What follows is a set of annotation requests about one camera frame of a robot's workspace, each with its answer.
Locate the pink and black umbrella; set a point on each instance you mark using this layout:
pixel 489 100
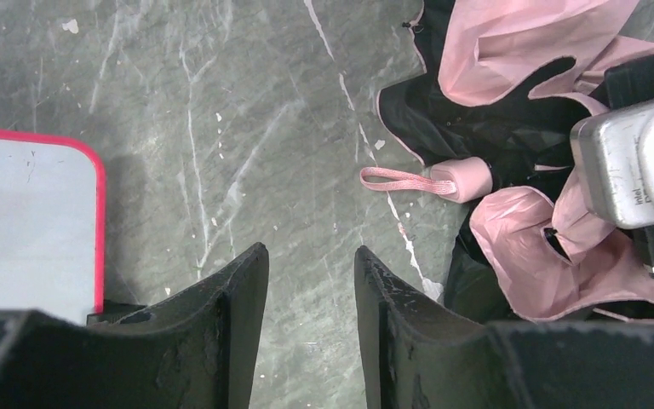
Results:
pixel 504 82

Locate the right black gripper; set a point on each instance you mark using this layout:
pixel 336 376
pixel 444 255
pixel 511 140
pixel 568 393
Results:
pixel 648 79

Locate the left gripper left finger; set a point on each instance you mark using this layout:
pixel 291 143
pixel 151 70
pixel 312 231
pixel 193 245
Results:
pixel 195 349

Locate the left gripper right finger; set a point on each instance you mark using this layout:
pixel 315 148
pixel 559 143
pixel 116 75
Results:
pixel 417 354

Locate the red framed whiteboard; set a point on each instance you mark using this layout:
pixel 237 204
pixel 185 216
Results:
pixel 52 225

